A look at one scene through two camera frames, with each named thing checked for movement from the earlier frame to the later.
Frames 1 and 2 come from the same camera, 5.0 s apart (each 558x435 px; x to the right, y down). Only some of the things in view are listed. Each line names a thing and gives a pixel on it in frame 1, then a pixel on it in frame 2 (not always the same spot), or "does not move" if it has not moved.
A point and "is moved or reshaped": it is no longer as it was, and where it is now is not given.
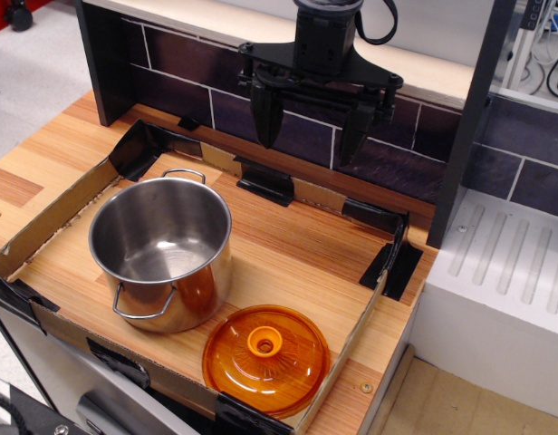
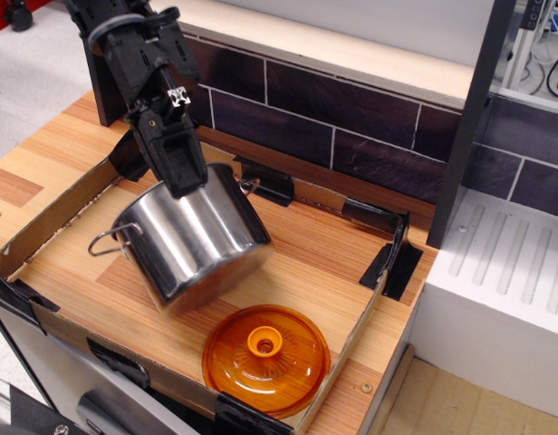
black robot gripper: [321, 61] -> [136, 36]
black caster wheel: [19, 15] does not move
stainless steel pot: [168, 242] is moved or reshaped
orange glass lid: [268, 359] does not move
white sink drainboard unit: [495, 303] does not move
